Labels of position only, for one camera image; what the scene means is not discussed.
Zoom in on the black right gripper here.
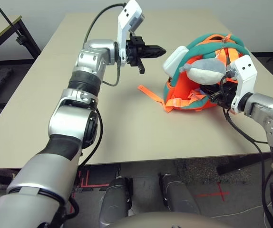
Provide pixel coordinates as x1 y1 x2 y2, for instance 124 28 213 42
199 83 239 109

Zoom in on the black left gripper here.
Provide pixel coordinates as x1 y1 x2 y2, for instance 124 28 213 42
124 35 167 74

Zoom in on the grey white plush pendant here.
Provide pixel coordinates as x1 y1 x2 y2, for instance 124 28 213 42
179 58 227 86

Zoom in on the white pencil case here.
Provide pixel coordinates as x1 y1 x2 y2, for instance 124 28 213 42
163 46 191 77

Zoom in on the orange and teal backpack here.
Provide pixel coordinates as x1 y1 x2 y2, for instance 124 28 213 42
137 33 249 114

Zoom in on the grey robot right leg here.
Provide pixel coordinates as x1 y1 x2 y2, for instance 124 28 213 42
159 173 200 214

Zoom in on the grey robot leg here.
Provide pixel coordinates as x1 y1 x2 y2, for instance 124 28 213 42
98 177 134 228
159 173 200 214

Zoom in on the grey robot torso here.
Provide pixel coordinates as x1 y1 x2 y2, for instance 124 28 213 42
107 212 227 228

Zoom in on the grey robot left leg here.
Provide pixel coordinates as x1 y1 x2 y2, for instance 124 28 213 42
98 177 134 228

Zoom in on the thin black pole with clamp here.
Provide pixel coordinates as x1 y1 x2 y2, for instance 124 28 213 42
0 0 27 46

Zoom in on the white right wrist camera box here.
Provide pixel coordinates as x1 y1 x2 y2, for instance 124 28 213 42
226 54 258 115

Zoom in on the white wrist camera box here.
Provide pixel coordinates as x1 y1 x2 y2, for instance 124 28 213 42
226 54 258 115
117 0 143 66

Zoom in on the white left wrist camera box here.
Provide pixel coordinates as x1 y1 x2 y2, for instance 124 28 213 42
117 0 143 66

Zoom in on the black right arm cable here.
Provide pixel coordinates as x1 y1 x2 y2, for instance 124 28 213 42
223 108 273 228

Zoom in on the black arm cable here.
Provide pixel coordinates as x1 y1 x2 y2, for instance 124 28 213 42
85 2 127 87
223 108 273 228

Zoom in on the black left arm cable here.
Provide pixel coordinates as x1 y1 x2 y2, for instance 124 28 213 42
85 2 127 87

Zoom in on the white floor cable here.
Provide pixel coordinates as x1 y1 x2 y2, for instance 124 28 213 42
210 205 265 219

